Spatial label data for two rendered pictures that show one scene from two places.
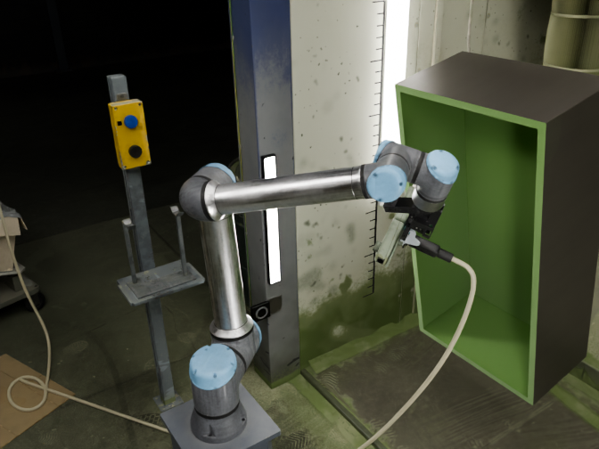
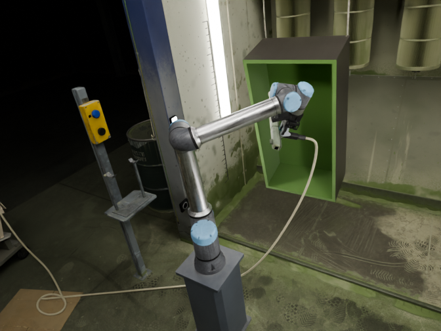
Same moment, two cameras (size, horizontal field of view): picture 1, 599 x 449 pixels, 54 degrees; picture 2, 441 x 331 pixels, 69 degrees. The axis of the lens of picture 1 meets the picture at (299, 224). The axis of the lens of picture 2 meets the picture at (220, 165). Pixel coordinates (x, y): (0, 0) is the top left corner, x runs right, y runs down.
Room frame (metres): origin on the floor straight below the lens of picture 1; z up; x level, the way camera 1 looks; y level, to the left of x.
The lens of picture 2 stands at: (0.12, 0.65, 2.09)
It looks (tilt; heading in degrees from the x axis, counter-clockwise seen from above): 29 degrees down; 339
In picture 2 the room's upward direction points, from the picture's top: 8 degrees counter-clockwise
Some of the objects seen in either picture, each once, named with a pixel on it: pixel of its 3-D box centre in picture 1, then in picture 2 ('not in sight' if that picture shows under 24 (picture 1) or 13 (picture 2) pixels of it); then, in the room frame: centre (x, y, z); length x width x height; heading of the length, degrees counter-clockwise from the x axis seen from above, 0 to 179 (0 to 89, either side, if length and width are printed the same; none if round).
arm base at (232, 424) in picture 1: (217, 411); (209, 256); (1.49, 0.29, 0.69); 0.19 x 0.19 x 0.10
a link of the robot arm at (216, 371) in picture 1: (215, 377); (205, 238); (1.50, 0.29, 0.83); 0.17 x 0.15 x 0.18; 163
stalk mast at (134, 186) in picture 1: (145, 260); (115, 196); (2.29, 0.69, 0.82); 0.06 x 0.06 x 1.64; 33
